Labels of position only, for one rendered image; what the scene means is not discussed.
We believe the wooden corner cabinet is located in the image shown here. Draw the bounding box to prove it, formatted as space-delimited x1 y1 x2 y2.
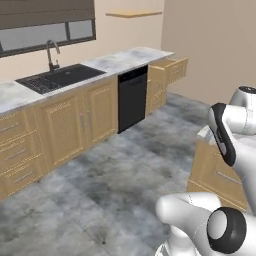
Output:
145 78 169 117

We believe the open wooden drawer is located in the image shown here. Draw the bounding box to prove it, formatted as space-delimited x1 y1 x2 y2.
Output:
147 56 189 88

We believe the wooden island cabinet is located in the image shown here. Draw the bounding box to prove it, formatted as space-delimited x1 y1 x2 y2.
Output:
186 125 256 212

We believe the wooden drawer front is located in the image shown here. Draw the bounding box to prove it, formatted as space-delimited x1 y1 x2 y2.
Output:
0 107 38 148
0 153 48 202
0 130 44 175

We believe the black dishwasher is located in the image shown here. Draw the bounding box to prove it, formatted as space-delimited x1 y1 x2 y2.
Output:
117 64 149 135

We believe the wooden cupboard door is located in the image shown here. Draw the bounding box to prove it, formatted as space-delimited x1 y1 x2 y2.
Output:
83 75 119 148
33 88 85 172

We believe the black sink basin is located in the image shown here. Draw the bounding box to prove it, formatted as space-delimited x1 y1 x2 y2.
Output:
14 63 107 95

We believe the dark metal tap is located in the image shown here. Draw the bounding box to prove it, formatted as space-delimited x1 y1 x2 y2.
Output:
45 39 61 73

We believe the dark framed window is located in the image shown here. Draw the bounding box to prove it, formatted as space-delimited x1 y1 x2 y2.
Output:
0 18 97 59

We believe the brown window blind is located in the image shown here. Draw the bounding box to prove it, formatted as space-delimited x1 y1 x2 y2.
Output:
0 0 97 31

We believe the silver island drawer handle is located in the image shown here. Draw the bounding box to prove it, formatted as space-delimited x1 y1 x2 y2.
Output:
216 171 242 185

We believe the wooden wall shelf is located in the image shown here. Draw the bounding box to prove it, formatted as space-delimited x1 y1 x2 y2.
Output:
105 10 164 19

